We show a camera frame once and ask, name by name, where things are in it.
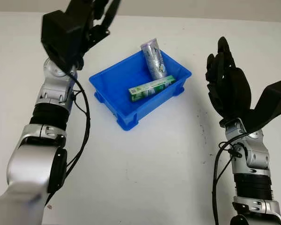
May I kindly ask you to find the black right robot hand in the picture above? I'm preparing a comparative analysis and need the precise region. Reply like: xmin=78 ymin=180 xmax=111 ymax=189
xmin=205 ymin=37 xmax=252 ymax=127

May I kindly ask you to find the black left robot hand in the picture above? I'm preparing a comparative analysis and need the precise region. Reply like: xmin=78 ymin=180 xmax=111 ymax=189
xmin=65 ymin=0 xmax=122 ymax=71

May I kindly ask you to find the purple toothpaste tube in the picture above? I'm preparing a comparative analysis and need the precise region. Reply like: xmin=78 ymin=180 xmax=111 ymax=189
xmin=140 ymin=38 xmax=168 ymax=82

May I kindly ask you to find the green white carton box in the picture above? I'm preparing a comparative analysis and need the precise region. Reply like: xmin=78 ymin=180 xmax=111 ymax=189
xmin=128 ymin=75 xmax=177 ymax=103

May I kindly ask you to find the blue plastic tray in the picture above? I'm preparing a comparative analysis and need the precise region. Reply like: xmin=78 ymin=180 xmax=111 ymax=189
xmin=88 ymin=49 xmax=192 ymax=132

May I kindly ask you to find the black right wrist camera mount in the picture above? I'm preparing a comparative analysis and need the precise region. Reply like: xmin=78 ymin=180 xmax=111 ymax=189
xmin=244 ymin=81 xmax=281 ymax=135

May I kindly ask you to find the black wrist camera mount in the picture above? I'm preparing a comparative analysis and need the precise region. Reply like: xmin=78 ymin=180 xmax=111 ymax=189
xmin=244 ymin=81 xmax=281 ymax=135
xmin=41 ymin=10 xmax=89 ymax=71

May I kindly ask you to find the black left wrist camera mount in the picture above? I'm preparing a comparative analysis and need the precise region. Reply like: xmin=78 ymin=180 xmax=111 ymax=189
xmin=41 ymin=10 xmax=89 ymax=71

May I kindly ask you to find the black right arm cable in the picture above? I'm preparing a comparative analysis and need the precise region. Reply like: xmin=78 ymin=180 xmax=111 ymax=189
xmin=211 ymin=133 xmax=247 ymax=225

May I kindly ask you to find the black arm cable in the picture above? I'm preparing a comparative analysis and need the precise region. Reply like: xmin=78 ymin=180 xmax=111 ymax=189
xmin=211 ymin=133 xmax=247 ymax=225
xmin=45 ymin=69 xmax=91 ymax=207

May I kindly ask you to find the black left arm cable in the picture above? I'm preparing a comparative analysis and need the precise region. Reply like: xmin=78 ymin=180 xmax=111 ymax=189
xmin=45 ymin=69 xmax=91 ymax=207

